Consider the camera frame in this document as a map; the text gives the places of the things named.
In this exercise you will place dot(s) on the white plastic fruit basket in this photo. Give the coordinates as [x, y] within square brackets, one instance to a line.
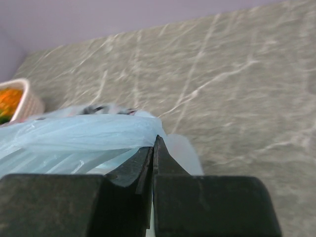
[30, 104]

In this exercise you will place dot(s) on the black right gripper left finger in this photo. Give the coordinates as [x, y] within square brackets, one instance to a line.
[117, 204]

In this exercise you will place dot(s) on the light blue printed plastic bag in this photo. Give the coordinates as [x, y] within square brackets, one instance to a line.
[86, 140]

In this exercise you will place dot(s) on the orange pineapple fruit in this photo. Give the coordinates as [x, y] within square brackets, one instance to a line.
[9, 101]

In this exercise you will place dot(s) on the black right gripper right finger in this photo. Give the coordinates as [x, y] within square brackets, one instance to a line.
[208, 205]

